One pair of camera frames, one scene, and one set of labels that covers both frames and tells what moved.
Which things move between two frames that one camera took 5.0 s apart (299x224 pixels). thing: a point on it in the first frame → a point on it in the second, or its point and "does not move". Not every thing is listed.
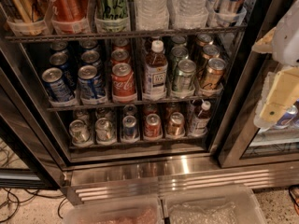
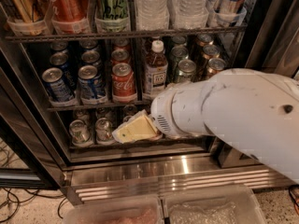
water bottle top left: (151, 7) does not move
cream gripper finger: (279, 97) → (140, 127)
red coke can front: (123, 86) does not move
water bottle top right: (188, 7) does not move
